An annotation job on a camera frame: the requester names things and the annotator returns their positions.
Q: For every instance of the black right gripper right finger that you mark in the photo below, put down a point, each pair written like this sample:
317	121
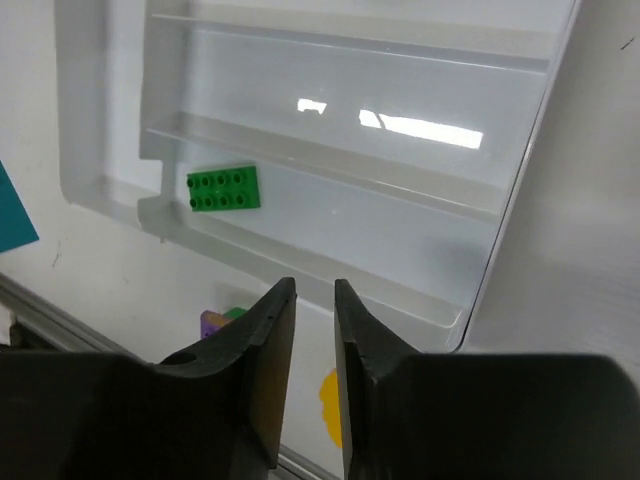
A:
406	414

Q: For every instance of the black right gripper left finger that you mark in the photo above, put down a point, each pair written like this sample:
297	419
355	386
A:
211	410

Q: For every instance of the yellow oval lego brick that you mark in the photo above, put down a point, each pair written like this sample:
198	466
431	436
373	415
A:
329	397

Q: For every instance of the purple square lego brick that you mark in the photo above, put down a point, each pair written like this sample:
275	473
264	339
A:
211	322

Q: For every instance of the green long lego brick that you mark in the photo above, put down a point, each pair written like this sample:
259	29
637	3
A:
224	189

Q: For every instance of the teal long lego brick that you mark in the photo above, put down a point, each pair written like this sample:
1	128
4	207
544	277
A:
16	227

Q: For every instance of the white compartment tray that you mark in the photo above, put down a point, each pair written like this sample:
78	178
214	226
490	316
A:
388	136

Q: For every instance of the green rounded lego brick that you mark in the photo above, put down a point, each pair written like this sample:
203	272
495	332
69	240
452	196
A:
234	313

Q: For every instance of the aluminium front rail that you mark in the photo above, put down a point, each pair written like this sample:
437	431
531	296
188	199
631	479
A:
50	320

